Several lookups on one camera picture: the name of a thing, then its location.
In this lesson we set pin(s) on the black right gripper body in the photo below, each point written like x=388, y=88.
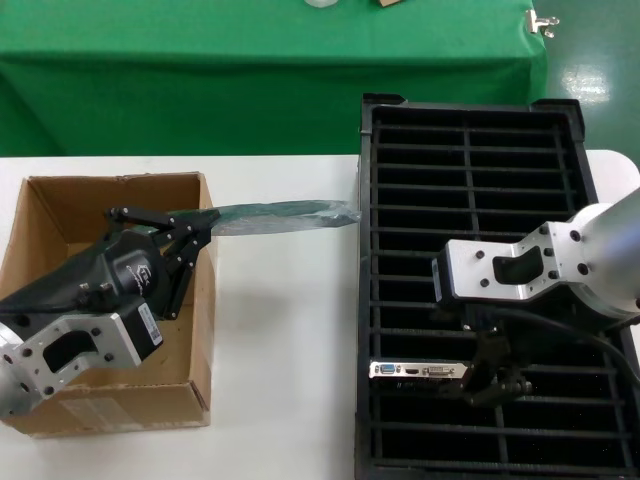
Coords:
x=480, y=317

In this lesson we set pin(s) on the grey antistatic plastic bag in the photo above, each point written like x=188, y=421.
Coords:
x=280, y=217

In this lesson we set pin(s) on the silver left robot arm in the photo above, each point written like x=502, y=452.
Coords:
x=10, y=390

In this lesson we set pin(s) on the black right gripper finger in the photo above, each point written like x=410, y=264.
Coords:
x=487, y=352
x=495, y=390

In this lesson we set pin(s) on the brown cardboard box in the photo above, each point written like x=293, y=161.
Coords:
x=50, y=210

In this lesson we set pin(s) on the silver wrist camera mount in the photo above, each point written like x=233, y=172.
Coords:
x=465, y=270
x=100, y=340

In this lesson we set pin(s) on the silver metal binder clip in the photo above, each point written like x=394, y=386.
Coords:
x=537, y=22

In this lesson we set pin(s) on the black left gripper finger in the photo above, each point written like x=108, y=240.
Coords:
x=182, y=265
x=185, y=225

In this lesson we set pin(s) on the small brown cardboard piece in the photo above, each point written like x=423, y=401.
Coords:
x=390, y=2

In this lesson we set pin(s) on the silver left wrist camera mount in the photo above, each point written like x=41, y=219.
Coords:
x=100, y=340

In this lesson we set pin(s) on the green tablecloth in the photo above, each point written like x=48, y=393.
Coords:
x=250, y=75

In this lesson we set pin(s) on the clear plastic item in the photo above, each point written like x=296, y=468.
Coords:
x=320, y=3

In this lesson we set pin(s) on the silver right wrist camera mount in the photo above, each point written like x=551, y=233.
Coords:
x=465, y=270

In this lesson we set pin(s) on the graphics card with silver bracket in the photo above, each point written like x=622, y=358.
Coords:
x=400, y=371

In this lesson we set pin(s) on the black slotted plastic container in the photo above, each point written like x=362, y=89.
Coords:
x=425, y=200

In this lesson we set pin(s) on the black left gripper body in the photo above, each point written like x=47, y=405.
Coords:
x=120, y=270

